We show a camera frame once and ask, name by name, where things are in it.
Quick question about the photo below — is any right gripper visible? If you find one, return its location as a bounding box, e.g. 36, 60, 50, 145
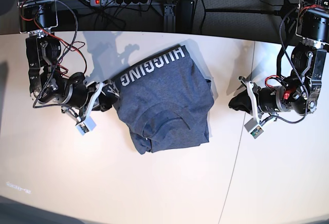
61, 79, 119, 124

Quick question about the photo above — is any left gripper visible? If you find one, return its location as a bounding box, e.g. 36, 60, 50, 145
228, 76, 289, 129

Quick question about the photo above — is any blue grey T-shirt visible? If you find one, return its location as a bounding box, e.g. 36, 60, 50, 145
107, 46, 214, 154

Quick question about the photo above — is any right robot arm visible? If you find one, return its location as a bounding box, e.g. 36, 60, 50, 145
17, 0, 116, 135

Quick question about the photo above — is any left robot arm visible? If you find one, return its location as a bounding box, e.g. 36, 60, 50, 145
229, 0, 328, 138

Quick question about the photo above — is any white power strip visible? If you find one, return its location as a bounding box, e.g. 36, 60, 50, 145
89, 0, 151, 7

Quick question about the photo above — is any black tripod stand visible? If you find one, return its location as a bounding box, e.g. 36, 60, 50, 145
200, 0, 297, 43

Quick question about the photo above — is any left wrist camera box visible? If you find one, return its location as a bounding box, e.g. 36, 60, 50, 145
244, 119, 265, 139

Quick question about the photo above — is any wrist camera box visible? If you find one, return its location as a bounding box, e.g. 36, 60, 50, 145
75, 117, 96, 136
244, 119, 265, 139

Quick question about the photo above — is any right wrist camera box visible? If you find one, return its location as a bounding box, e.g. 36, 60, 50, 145
75, 117, 96, 136

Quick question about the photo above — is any aluminium frame post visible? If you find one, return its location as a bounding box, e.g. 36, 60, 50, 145
162, 0, 177, 33

